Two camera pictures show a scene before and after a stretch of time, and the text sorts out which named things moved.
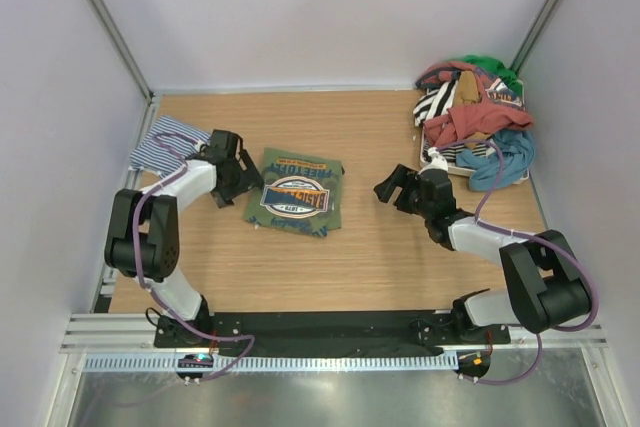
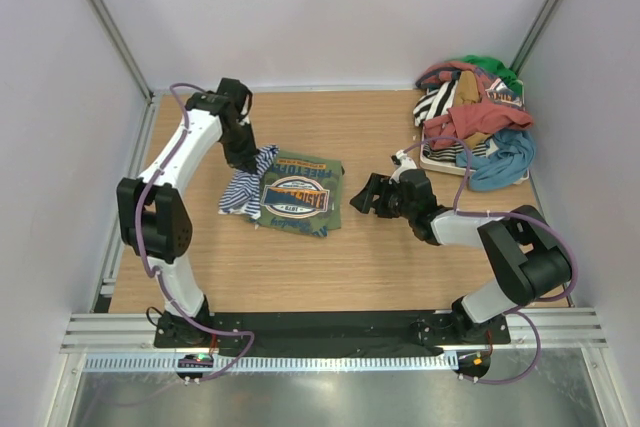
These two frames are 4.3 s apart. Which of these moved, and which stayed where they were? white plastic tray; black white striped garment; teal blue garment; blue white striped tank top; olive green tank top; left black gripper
Moved: blue white striped tank top; left black gripper
Stayed: white plastic tray; teal blue garment; black white striped garment; olive green tank top
